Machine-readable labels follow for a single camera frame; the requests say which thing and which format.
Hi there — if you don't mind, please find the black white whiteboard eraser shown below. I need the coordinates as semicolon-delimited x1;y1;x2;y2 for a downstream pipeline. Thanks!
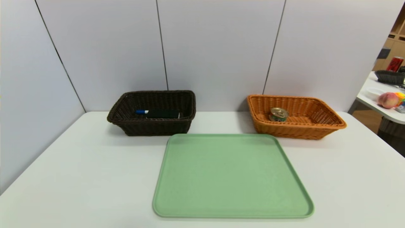
146;110;181;119

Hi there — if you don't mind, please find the small gold-lid food can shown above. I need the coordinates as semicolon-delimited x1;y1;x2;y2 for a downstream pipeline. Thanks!
269;107;289;122

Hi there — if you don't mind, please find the dark brown wicker basket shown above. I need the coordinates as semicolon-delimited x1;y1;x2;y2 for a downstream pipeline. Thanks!
107;90;196;137

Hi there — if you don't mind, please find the orange wicker basket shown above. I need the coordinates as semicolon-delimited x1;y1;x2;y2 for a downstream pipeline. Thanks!
247;94;347;140

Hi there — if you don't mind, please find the small dark grey basket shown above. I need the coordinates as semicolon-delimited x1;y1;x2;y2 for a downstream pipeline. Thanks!
375;70;405;85

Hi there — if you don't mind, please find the light green plastic tray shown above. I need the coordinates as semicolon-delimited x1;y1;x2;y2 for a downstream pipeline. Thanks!
153;133;315;219

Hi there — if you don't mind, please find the white side table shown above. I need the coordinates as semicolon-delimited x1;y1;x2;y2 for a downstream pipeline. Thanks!
357;71;405;124

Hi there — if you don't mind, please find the white bowl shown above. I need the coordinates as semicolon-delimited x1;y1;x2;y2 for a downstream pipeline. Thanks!
363;87;384;101

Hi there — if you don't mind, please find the pink peach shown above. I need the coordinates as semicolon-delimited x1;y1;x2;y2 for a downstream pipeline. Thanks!
377;92;400;109

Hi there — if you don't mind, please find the grey perforated bin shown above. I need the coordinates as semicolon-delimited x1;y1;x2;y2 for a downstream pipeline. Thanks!
377;117;405;143

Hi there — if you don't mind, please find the red drink can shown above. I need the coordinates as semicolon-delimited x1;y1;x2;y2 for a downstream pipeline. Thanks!
387;56;404;73

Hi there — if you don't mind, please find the wooden shelf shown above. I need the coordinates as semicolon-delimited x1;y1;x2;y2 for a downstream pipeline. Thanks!
373;6;405;71

